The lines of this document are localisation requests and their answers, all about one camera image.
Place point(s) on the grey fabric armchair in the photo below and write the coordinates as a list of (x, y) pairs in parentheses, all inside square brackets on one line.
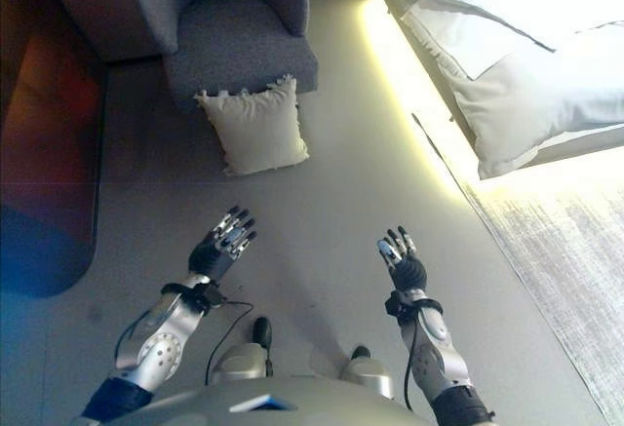
[(244, 41)]

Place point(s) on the cream fringed cushion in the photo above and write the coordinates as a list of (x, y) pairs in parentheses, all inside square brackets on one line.
[(253, 128)]

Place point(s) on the grey robot torso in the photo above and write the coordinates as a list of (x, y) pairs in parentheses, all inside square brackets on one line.
[(244, 406)]

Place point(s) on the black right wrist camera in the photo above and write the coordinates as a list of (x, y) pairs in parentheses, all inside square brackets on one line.
[(397, 306)]

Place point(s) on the cream fringed bed throw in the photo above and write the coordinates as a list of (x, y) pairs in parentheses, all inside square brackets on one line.
[(526, 114)]

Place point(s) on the glossy brown cabinet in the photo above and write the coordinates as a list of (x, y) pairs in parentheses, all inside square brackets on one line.
[(44, 128)]

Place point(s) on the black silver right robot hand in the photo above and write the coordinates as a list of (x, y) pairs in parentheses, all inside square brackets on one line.
[(409, 270)]

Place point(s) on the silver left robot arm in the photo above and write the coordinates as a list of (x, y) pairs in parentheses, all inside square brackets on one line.
[(161, 343)]

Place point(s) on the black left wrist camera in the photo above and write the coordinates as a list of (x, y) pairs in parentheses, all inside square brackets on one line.
[(210, 297)]

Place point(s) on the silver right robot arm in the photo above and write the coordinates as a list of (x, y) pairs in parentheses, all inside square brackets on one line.
[(439, 348)]

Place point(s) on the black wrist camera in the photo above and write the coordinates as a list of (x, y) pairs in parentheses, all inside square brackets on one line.
[(210, 297), (397, 306)]

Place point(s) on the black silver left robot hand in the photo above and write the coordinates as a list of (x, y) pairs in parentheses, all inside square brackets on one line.
[(214, 260)]

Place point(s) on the white bed with lit base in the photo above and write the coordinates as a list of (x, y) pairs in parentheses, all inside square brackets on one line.
[(439, 80)]

